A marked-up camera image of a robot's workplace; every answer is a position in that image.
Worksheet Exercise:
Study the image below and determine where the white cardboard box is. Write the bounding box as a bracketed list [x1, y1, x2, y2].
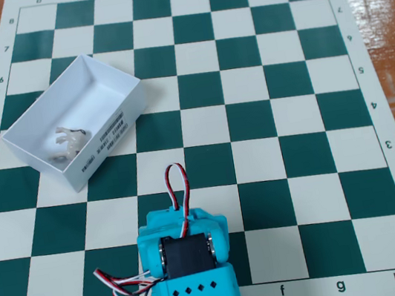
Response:
[0, 44, 160, 203]

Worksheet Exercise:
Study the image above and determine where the red white black cable loop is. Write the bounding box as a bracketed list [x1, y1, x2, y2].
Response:
[162, 160, 198, 240]

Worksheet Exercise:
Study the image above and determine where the red white black cable bundle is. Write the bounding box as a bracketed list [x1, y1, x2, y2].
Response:
[91, 259, 159, 296]

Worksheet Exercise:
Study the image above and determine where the grey white toy horse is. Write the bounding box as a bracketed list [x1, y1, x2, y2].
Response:
[43, 122, 91, 166]

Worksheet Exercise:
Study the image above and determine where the green white chessboard mat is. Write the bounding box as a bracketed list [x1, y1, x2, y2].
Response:
[0, 0, 395, 296]

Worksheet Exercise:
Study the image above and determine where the cyan gripper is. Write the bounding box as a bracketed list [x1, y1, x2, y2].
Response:
[133, 197, 230, 247]

